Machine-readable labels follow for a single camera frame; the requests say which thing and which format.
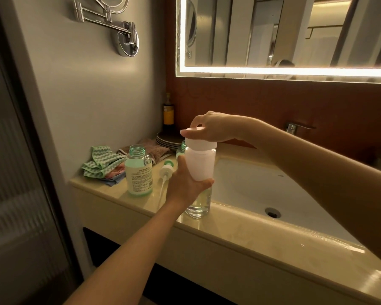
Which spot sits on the person's right hand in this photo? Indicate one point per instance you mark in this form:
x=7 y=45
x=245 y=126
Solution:
x=222 y=127

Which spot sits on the person's left hand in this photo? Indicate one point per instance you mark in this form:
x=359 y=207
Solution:
x=177 y=187

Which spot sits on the person's right fingers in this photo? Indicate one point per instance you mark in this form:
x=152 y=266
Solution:
x=200 y=123

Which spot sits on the person's left thumb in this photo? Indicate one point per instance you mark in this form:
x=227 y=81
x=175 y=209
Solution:
x=203 y=184

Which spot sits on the white bottle cap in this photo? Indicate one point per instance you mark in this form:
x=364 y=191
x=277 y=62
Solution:
x=195 y=144

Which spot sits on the clear bottle with white label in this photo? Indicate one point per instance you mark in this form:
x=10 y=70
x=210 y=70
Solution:
x=200 y=161

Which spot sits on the person's right forearm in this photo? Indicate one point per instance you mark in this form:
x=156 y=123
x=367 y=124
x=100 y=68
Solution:
x=320 y=181

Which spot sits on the person's left forearm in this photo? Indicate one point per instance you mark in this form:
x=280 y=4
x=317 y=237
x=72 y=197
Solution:
x=130 y=260

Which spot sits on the dark bottle with yellow label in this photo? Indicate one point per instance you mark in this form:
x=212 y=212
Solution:
x=168 y=114

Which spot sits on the small green capped bottle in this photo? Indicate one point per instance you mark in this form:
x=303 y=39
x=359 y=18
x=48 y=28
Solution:
x=180 y=150

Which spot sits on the stack of dark plates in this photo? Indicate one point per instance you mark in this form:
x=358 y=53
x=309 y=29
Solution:
x=170 y=139

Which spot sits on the white green pump head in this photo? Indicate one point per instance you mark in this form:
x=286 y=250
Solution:
x=167 y=169

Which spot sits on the brown towel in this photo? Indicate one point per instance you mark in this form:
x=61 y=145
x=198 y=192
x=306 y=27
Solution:
x=155 y=149

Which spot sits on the open green bottle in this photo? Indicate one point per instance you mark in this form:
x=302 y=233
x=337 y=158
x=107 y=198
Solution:
x=139 y=174

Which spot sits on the white sink basin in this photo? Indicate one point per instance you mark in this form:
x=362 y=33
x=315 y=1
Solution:
x=273 y=190

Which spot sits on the sink drain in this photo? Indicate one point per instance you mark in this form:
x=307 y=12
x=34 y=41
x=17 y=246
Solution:
x=273 y=212

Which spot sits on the blue cloth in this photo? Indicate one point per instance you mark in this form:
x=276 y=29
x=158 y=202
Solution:
x=118 y=181

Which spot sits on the pink cloth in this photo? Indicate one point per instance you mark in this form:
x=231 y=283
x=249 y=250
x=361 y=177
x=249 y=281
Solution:
x=116 y=174

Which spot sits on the chrome faucet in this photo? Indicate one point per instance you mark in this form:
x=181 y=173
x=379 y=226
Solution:
x=297 y=127

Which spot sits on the green striped cloth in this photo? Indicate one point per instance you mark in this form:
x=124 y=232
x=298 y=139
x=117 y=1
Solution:
x=98 y=163

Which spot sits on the frosted glass door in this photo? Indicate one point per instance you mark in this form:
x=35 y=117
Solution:
x=16 y=171

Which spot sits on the lit wall mirror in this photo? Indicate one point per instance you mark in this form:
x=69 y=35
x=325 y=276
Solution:
x=279 y=34

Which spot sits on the chrome wall-mounted swivel mirror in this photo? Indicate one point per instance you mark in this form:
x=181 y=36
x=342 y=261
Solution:
x=120 y=31

